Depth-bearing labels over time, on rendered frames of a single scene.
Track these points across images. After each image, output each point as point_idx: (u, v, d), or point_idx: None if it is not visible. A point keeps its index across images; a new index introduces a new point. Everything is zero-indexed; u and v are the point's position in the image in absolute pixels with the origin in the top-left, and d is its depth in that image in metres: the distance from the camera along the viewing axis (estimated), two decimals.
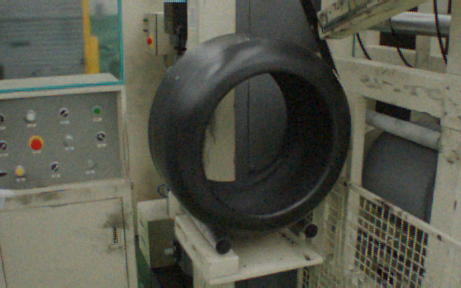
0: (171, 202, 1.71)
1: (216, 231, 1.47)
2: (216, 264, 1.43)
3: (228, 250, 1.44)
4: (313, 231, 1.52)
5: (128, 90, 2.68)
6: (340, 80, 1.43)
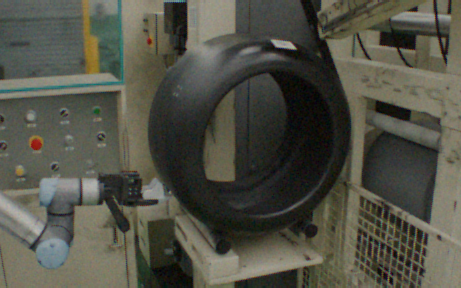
0: (171, 202, 1.71)
1: (211, 245, 1.48)
2: (216, 264, 1.43)
3: (222, 239, 1.43)
4: (311, 230, 1.52)
5: (128, 90, 2.68)
6: (283, 46, 1.34)
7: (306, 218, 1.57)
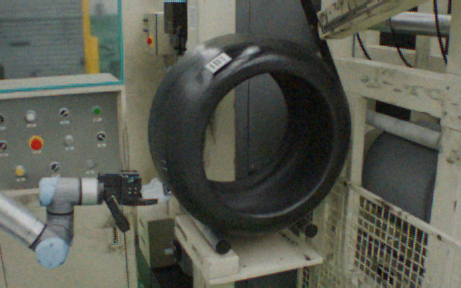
0: (171, 202, 1.71)
1: (219, 231, 1.48)
2: (216, 264, 1.43)
3: (225, 252, 1.44)
4: (313, 232, 1.52)
5: (128, 90, 2.68)
6: (219, 66, 1.29)
7: None
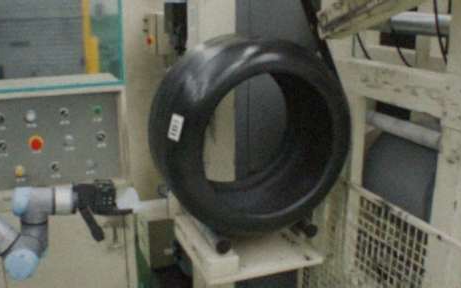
0: (171, 202, 1.71)
1: (212, 245, 1.48)
2: (216, 264, 1.43)
3: (220, 240, 1.42)
4: (310, 230, 1.52)
5: (128, 90, 2.68)
6: (178, 131, 1.29)
7: (305, 218, 1.56)
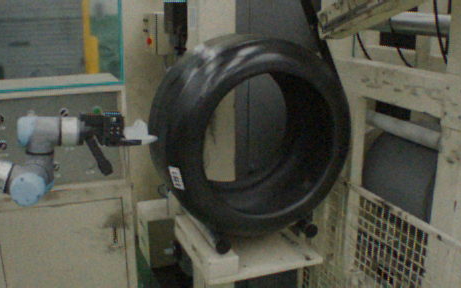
0: (171, 202, 1.71)
1: (211, 245, 1.48)
2: (216, 264, 1.43)
3: (222, 239, 1.42)
4: (311, 230, 1.52)
5: (128, 90, 2.68)
6: (180, 181, 1.33)
7: (306, 218, 1.57)
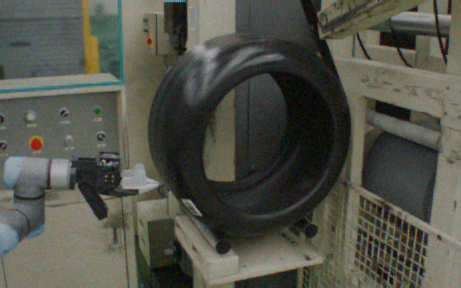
0: (171, 202, 1.71)
1: None
2: (216, 264, 1.43)
3: (215, 249, 1.43)
4: (311, 233, 1.52)
5: (128, 90, 2.68)
6: (195, 210, 1.36)
7: (297, 224, 1.56)
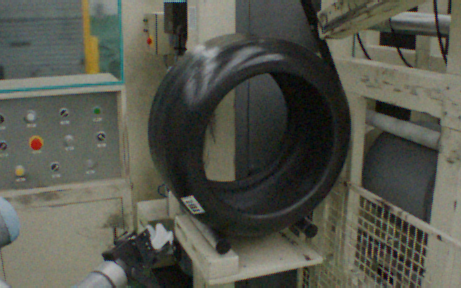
0: (171, 202, 1.71)
1: None
2: (216, 264, 1.43)
3: (215, 249, 1.43)
4: (311, 233, 1.52)
5: (128, 90, 2.68)
6: (198, 206, 1.37)
7: (297, 224, 1.56)
